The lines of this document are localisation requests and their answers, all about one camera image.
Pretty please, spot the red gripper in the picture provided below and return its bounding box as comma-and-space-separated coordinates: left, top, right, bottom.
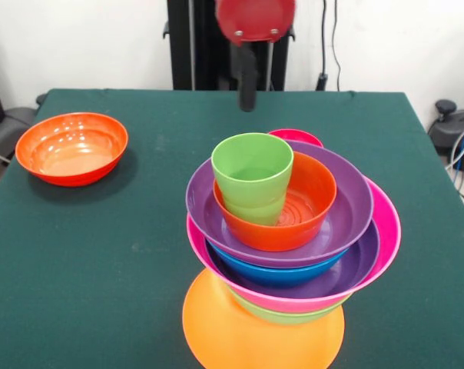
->
215, 0, 297, 114

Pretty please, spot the small crimson bowl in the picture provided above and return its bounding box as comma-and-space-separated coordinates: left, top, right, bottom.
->
267, 128, 324, 148

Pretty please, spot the green cup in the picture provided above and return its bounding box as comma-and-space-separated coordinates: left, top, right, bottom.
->
210, 132, 295, 228

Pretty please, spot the small red-orange bowl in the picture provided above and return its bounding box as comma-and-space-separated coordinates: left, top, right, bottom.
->
212, 151, 338, 253

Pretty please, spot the purple bowl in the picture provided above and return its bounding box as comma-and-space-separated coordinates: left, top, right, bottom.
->
204, 221, 382, 300
185, 140, 375, 269

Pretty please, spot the blue bowl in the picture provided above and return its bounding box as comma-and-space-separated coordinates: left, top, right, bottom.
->
207, 245, 350, 289

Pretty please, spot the pink bowl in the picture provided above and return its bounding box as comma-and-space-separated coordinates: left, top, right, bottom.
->
186, 178, 403, 314

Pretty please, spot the green bowl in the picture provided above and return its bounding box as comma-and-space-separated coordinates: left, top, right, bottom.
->
231, 294, 349, 326

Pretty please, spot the large red-orange bowl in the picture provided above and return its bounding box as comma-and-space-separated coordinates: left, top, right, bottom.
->
15, 111, 129, 188

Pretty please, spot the dark green tablecloth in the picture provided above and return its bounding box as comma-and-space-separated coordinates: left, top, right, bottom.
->
0, 88, 464, 369

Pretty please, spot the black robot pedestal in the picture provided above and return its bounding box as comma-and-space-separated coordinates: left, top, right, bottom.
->
163, 0, 297, 91

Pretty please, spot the black hanging cable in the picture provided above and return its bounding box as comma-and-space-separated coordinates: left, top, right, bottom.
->
315, 0, 330, 92

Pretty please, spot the tangle of cables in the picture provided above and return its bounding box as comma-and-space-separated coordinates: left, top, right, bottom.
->
445, 121, 464, 211

